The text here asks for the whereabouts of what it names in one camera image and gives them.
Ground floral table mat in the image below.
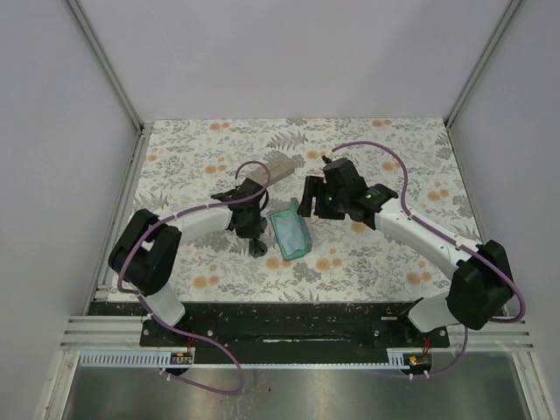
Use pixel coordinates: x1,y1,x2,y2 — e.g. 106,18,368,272
132,117,480,302

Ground black gold aviator sunglasses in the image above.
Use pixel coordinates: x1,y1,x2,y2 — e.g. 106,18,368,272
248,238,268,258

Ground beige felt glasses case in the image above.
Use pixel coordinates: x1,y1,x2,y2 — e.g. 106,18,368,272
247,154,295,186

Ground light blue cloth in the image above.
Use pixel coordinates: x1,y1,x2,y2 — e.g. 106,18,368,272
276,213,305,255

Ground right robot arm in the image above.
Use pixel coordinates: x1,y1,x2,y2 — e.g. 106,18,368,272
297,157,514,333

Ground purple cable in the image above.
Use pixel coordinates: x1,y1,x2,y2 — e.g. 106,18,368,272
116,160,275,395
331,141,526,380

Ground aluminium frame post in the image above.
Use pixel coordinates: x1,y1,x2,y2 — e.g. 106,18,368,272
444,0,525,130
63,0,144,133

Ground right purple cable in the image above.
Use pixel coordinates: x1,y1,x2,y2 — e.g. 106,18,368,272
331,141,526,380

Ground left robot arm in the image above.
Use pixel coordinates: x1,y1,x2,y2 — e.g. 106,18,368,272
108,178,268,326

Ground left aluminium frame post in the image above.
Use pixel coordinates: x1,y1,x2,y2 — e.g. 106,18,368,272
63,0,144,133

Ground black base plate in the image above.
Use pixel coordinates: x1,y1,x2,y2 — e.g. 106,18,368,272
87,302,464,364

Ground white slotted cable duct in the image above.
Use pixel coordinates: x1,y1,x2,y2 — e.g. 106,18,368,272
80,348,431,370

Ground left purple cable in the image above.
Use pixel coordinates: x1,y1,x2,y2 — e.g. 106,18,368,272
116,160,275,395

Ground grey-blue glasses case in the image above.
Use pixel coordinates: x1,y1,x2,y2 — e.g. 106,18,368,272
270,198,312,261

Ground right aluminium frame post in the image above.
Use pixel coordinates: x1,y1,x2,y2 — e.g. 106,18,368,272
444,0,525,130

